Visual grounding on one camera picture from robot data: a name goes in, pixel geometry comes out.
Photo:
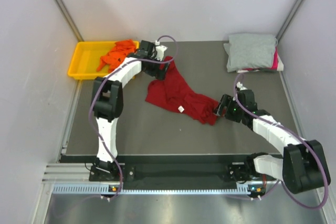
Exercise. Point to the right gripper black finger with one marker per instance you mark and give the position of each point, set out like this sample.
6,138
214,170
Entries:
224,102
218,111

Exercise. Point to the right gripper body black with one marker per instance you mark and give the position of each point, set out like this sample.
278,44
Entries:
234,112

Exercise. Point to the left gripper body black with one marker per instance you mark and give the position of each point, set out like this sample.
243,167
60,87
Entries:
153,69

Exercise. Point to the dark red t shirt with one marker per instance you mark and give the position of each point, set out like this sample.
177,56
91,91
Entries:
174,94

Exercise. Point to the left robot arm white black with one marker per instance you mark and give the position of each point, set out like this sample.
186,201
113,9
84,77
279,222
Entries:
107,98

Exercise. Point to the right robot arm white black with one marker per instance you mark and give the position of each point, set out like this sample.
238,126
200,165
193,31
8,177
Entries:
302,165

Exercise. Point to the orange t shirt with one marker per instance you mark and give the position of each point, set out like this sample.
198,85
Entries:
116,55

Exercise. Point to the folded grey t shirt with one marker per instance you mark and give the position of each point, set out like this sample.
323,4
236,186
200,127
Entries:
250,51

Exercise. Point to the folded pink white t shirt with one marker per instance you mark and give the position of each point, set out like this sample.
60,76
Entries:
277,65

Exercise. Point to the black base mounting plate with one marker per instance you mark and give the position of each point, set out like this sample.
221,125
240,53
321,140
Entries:
137,172

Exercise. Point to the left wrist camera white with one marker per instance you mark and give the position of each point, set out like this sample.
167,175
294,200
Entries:
159,51

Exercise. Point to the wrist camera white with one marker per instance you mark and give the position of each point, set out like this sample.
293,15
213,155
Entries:
240,87
159,51

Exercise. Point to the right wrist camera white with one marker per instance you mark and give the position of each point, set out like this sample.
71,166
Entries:
240,87

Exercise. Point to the aluminium frame rail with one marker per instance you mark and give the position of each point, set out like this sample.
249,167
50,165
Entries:
81,173

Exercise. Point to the grey slotted cable duct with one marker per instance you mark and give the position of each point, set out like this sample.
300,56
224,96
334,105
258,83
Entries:
107,189

